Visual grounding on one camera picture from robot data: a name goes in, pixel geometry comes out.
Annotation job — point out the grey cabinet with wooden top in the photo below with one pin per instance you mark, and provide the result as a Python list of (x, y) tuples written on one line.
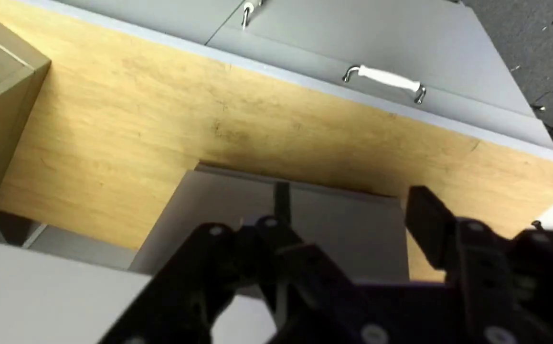
[(162, 119)]

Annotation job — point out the grey flat box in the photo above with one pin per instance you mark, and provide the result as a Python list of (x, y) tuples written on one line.
[(334, 224)]

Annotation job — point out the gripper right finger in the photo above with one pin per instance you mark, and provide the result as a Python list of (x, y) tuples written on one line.
[(491, 267)]

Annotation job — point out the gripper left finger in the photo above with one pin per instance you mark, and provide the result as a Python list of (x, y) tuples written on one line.
[(186, 282)]

